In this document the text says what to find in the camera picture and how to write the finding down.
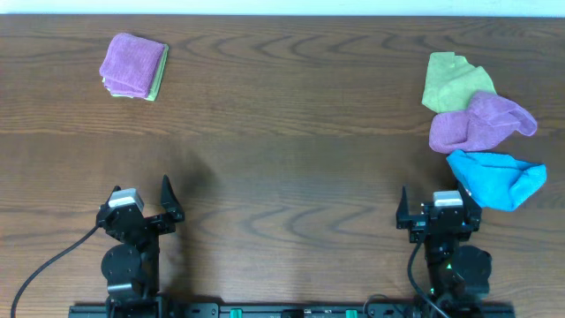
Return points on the blue microfiber cloth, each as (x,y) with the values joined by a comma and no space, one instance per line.
(497,181)

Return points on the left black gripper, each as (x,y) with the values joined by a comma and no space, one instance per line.
(166,224)

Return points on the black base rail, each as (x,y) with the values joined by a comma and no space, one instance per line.
(212,310)

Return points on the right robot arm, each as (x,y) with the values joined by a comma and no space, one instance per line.
(455,268)

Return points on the crumpled green cloth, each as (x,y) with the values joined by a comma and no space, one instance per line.
(451,82)

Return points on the folded purple cloth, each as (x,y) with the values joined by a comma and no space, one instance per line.
(130,62)

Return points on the folded green cloth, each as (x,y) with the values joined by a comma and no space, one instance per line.
(153,91)

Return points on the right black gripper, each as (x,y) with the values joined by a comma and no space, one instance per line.
(417,226)

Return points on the crumpled purple cloth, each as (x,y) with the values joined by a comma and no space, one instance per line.
(488,120)

